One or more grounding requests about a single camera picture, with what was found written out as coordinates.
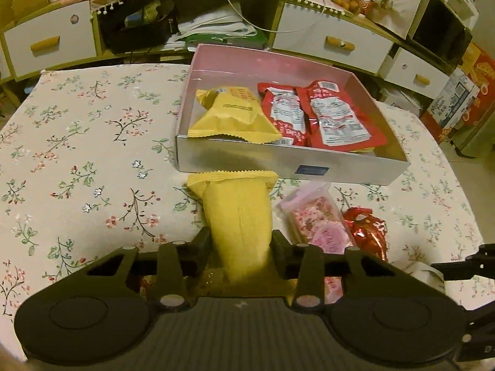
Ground black appliance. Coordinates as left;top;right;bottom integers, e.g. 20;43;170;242
408;0;473;76

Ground plain yellow snack packet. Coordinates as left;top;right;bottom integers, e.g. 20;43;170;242
187;170;289;300

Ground small white drawer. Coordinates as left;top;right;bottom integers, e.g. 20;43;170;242
381;48;449;99

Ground brown cardboard box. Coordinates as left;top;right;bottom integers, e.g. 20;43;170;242
0;0;49;32

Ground pink snack packet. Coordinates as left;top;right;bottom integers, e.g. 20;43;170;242
279;183;358;310

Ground black bag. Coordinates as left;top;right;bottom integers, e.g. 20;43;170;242
104;0;179;54

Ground orange printed carton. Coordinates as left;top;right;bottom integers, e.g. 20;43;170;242
462;42;495;124

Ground white printed carton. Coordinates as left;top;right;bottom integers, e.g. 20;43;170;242
421;67;480;142

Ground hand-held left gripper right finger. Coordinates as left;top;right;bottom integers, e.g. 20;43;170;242
271;229;403;312

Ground printed yellow snack packet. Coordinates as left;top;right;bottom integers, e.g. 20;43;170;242
188;86;282;145

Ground wide white drawer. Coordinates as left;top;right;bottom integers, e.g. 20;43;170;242
275;2;396;75

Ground silver cardboard box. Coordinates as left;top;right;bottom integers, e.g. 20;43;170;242
175;43;411;187

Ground floral tablecloth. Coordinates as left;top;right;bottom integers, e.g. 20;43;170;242
0;63;486;360

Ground red foil snack packet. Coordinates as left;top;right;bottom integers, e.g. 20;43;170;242
342;207;387;261

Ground white drawer with round sticker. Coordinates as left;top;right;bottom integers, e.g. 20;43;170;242
3;0;97;78

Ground yellow wooden cabinet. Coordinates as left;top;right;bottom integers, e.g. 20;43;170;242
0;0;476;101

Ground stack of white paper bags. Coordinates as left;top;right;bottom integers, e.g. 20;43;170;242
170;6;268;50

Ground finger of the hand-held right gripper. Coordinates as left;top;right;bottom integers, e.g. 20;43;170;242
430;243;495;283

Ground white floral cloth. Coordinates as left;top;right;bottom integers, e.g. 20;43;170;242
365;0;426;39

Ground white snack packet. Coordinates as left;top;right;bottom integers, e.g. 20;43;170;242
404;261;445;292

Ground white cable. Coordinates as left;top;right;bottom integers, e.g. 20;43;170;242
222;0;258;37

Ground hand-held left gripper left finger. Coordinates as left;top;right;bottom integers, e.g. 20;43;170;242
83;226;212;310

